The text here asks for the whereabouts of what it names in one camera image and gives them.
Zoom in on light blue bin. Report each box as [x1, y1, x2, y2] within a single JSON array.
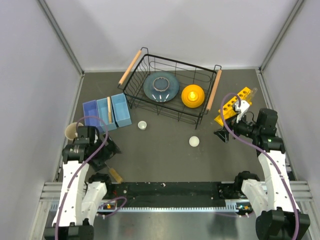
[[111, 93, 132, 128], [96, 97, 117, 132]]

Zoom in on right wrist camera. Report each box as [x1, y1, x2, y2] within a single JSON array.
[[233, 100, 250, 123]]

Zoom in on black wire dish rack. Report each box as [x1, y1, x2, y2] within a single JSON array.
[[118, 47, 222, 126]]

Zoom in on middle light blue bin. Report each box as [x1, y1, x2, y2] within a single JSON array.
[[96, 97, 117, 132]]

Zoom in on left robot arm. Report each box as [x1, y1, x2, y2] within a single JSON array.
[[44, 122, 121, 240]]

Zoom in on right light blue bin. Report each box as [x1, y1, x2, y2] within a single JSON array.
[[111, 93, 132, 128]]

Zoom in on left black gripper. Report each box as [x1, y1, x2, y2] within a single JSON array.
[[90, 132, 122, 171]]

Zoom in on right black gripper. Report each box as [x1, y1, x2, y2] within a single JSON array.
[[213, 110, 261, 143]]

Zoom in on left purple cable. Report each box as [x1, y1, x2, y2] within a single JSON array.
[[54, 115, 128, 240]]

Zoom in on small white cup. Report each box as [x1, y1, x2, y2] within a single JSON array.
[[137, 120, 147, 131]]

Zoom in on dark blue plastic bin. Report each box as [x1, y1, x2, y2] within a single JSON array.
[[82, 100, 104, 133]]

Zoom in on blue ceramic plate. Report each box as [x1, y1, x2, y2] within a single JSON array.
[[143, 71, 180, 103]]

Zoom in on beige ceramic mug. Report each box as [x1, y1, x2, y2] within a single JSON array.
[[64, 122, 78, 141]]

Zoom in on yellow test tube rack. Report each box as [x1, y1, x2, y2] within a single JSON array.
[[214, 87, 252, 127]]

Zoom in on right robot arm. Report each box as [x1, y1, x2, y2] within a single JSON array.
[[214, 108, 311, 240]]

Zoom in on yellow ridged dome bowl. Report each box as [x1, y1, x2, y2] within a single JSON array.
[[181, 84, 205, 109]]

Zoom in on white round lid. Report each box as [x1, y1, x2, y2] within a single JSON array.
[[189, 136, 200, 147]]

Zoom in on wooden test tube clamp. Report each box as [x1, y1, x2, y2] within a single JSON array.
[[107, 96, 112, 124]]

